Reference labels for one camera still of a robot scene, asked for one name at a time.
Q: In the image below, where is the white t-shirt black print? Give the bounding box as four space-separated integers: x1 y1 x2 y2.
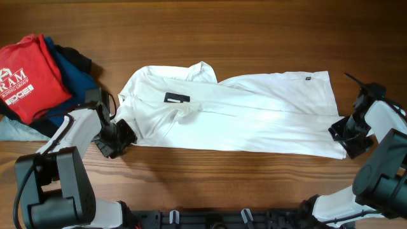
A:
116 62 346 159

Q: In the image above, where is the red folded t-shirt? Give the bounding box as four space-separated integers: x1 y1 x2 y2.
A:
1 34 71 124

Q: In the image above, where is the light blue denim garment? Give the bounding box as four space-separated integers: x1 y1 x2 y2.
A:
0 116 50 141

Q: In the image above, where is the blue folded t-shirt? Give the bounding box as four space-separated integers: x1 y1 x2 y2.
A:
45 37 98 126

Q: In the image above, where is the black folded garment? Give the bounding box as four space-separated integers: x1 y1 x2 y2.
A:
1 41 97 141

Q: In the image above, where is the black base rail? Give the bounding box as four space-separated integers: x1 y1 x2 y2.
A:
133 209 310 229

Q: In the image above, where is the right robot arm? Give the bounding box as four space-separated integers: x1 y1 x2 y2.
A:
296 83 406 228

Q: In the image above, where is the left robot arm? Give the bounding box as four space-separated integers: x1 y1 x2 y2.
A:
13 88 142 229

